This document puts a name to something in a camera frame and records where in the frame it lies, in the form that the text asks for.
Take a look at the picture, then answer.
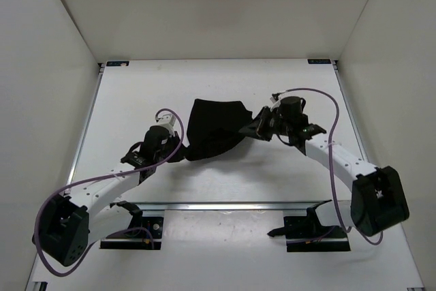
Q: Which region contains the aluminium rail front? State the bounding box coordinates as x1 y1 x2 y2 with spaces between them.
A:
136 200 334 211

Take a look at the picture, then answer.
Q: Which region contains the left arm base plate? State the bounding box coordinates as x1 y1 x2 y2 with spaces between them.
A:
99 216 164 251

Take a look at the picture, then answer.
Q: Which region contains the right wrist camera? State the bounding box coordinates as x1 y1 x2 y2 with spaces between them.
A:
270 93 282 111

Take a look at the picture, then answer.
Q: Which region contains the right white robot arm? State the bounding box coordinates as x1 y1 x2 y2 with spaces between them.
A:
239 96 410 237

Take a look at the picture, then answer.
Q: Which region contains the blue label corner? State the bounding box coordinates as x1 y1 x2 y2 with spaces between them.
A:
307 59 331 65
106 61 129 67

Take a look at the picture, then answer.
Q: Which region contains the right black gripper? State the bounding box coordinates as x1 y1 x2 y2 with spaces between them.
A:
238 107 291 143

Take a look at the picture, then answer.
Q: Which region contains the blue label left corner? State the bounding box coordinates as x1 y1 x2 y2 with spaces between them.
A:
106 61 129 67

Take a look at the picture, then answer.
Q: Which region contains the black skirt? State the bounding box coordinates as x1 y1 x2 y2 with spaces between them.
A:
185 99 253 162

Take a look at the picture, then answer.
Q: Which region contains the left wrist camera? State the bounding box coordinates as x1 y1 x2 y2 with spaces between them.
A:
155 113 176 134

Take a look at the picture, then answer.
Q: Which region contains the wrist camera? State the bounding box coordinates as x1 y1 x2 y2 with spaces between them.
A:
270 93 282 111
155 113 176 134

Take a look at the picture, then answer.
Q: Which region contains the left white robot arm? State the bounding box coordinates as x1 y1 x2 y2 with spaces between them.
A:
32 125 185 275

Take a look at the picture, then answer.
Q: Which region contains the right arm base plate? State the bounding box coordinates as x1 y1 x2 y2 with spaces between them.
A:
267 215 351 253

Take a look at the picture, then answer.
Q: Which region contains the blue label right corner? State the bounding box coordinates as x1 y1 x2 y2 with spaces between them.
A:
307 59 331 65

